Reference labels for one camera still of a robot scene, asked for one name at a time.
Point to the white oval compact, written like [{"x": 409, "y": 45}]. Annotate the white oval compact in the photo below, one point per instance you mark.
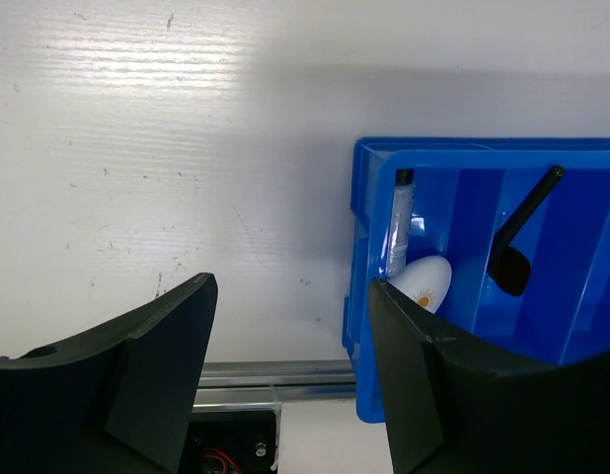
[{"x": 425, "y": 281}]

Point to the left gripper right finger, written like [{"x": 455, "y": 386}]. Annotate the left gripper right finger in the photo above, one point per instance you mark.
[{"x": 454, "y": 403}]

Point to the blue plastic divided tray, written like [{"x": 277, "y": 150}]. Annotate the blue plastic divided tray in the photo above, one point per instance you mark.
[{"x": 465, "y": 189}]

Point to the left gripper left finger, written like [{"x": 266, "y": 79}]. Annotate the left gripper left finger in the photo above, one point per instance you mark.
[{"x": 113, "y": 399}]

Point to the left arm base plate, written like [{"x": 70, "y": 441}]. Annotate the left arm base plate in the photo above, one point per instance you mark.
[{"x": 231, "y": 442}]

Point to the front aluminium rail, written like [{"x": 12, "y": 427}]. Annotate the front aluminium rail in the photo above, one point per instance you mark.
[{"x": 266, "y": 385}]

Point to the clear bottle black cap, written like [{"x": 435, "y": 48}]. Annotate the clear bottle black cap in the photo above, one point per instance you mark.
[{"x": 401, "y": 215}]

